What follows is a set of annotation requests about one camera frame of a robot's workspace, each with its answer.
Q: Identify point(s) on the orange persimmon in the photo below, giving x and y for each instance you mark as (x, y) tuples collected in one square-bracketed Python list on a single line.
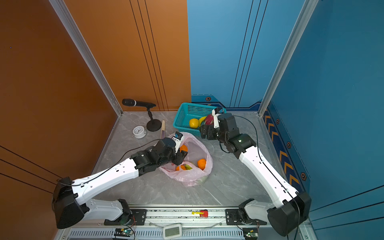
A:
[(202, 164)]

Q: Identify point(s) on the red dragon fruit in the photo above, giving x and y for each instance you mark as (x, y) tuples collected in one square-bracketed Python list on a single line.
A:
[(209, 120)]

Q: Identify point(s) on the yellow banana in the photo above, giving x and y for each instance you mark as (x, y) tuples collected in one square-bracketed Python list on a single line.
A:
[(201, 120)]

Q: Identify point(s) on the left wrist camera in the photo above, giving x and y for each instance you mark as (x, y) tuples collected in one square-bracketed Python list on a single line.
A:
[(178, 138)]

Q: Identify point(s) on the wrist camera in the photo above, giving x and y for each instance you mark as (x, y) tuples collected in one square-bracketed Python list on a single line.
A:
[(178, 138), (215, 113)]

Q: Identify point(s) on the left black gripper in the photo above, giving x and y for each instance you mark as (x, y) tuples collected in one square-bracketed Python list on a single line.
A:
[(180, 156)]

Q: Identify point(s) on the orange mandarin fruit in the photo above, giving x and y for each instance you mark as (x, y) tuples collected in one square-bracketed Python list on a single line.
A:
[(183, 148)]

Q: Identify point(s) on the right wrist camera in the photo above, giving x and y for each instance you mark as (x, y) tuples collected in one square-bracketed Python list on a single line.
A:
[(215, 113)]

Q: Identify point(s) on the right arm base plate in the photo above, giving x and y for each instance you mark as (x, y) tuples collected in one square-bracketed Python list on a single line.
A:
[(237, 217)]

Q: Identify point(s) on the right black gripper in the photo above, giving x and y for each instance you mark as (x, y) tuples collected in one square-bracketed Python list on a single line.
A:
[(204, 131)]

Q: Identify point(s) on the left green circuit board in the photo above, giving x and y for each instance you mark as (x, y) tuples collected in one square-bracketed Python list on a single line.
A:
[(123, 233)]

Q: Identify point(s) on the right circuit board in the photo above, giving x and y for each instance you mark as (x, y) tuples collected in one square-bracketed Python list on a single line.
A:
[(250, 234)]

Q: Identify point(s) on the red yellow emergency switch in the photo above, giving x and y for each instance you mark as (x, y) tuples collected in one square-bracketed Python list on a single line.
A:
[(201, 214)]

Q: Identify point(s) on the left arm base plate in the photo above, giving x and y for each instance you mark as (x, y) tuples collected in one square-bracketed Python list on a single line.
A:
[(132, 218)]

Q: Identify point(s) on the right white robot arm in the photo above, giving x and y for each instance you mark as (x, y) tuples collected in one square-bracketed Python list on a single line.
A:
[(289, 208)]

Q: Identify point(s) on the small orange tangerine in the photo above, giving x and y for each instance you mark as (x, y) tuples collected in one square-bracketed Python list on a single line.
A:
[(181, 167)]

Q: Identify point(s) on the white round clock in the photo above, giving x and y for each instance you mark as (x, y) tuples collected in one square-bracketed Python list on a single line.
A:
[(139, 132)]

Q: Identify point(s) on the teal plastic basket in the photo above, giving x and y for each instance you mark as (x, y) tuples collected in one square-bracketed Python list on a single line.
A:
[(189, 111)]

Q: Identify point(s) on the yellow lemon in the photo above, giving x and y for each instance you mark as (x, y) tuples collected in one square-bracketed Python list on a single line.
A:
[(194, 123)]

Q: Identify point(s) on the green pear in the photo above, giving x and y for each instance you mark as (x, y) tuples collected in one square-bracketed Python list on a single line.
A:
[(187, 167)]

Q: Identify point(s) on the pink plastic bag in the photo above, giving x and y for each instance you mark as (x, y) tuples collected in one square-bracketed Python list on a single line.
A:
[(196, 166)]

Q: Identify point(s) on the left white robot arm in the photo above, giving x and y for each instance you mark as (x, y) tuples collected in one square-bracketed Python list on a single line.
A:
[(73, 200)]

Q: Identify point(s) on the white digital timer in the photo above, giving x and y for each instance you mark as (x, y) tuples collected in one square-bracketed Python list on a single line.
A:
[(172, 231)]

